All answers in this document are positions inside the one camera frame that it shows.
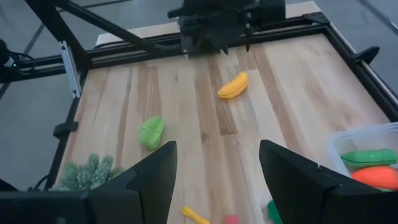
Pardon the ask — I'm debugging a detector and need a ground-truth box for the black aluminium table frame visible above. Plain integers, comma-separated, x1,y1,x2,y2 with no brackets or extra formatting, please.
0,0,398,190

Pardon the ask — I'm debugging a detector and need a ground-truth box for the dark green toy pepper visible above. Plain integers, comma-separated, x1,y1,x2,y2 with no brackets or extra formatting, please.
266,199,284,224

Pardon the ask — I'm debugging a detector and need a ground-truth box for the clear plastic tupperware container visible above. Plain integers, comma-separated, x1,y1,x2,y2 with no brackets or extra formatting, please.
327,121,398,188

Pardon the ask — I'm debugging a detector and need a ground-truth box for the black frame clamp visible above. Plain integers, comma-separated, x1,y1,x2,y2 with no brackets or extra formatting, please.
52,121,79,140
350,45,381,65

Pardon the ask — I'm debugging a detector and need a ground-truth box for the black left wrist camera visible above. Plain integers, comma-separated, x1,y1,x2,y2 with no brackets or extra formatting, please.
259,0,287,24

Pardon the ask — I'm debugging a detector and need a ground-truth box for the yellow toy french fry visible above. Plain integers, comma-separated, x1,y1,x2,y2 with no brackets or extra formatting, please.
181,205,211,224

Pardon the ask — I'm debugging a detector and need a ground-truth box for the light green toy starfruit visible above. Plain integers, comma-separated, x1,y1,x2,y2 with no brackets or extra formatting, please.
138,116,167,151

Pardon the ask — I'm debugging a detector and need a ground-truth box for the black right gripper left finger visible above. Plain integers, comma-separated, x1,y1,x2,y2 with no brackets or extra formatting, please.
86,140,178,224

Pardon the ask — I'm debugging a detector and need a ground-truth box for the succulent plant in grey pot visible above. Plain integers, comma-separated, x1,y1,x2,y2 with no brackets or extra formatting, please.
57,152,126,191

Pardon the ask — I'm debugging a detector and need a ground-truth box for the orange toy carrot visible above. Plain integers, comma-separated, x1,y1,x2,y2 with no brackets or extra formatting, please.
351,165,398,192

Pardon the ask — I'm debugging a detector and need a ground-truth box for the yellow toy banana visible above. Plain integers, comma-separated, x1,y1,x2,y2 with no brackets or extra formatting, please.
217,72,250,100

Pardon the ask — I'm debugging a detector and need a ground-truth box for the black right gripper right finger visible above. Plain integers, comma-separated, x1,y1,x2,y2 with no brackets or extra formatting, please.
259,139,349,224

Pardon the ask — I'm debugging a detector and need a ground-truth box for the silver frame bracket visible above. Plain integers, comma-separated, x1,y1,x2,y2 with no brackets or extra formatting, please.
60,40,83,99

